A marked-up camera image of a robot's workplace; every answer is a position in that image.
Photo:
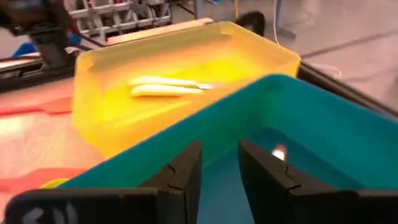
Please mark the brown wooden spoon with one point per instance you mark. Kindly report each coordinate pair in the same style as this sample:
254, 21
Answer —
279, 153

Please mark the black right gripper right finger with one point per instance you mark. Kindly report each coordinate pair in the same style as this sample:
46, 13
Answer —
267, 186

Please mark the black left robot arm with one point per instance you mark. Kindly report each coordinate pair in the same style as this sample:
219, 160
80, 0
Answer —
49, 46

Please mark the white metal rack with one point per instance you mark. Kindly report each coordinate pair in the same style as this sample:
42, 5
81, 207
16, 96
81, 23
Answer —
118, 15

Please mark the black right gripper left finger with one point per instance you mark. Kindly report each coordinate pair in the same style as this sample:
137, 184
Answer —
186, 174

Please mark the yellow plastic bin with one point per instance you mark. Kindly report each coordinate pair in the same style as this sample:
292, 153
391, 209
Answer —
124, 124

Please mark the blue plastic bin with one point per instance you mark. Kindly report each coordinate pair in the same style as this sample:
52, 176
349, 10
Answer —
311, 102

